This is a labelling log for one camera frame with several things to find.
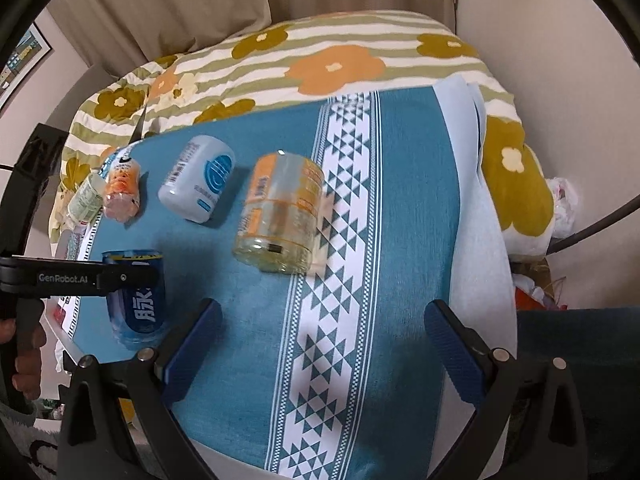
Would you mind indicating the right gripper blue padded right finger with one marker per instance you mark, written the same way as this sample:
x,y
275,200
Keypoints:
x,y
454,344

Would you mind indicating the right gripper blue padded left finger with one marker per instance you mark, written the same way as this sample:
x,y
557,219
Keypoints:
x,y
185,349

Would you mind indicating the green label plastic cup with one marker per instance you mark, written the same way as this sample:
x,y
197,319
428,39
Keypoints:
x,y
87,201

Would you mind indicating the orange peach label plastic cup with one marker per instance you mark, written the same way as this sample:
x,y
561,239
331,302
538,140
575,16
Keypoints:
x,y
121,198

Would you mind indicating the orange yellow label plastic cup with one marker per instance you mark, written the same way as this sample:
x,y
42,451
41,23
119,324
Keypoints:
x,y
279,218

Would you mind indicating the pale blue label plastic cup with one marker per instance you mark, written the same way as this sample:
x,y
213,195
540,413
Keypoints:
x,y
196,181

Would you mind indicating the person's left hand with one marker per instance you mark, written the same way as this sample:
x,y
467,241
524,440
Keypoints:
x,y
28,363

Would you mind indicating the teal patterned table cloth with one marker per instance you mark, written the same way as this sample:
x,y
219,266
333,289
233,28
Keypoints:
x,y
331,375

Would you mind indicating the white crumpled plastic bag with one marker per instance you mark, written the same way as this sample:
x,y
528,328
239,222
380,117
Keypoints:
x,y
565,207

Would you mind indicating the framed landscape picture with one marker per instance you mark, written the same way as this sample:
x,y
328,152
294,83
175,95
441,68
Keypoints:
x,y
28,53

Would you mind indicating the floral striped duvet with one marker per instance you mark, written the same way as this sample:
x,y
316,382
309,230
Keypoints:
x,y
309,60

